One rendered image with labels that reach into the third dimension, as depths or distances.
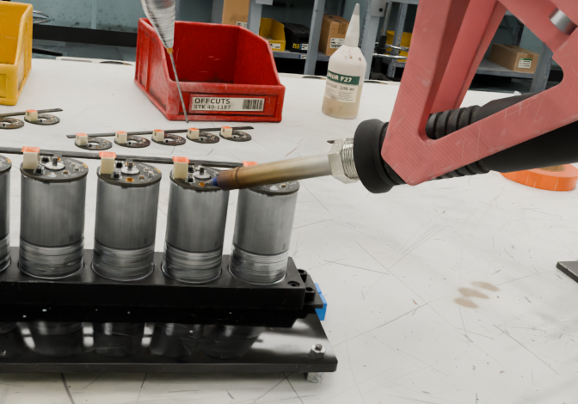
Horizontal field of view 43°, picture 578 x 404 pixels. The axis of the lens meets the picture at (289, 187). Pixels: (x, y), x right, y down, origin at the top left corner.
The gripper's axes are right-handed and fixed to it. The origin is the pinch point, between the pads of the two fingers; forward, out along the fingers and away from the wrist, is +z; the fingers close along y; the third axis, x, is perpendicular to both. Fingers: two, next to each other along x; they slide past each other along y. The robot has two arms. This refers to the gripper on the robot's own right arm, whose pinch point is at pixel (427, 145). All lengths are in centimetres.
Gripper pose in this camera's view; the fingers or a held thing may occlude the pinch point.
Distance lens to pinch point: 23.6
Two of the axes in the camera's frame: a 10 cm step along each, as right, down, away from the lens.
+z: -5.4, 6.5, 5.3
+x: 6.5, 7.2, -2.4
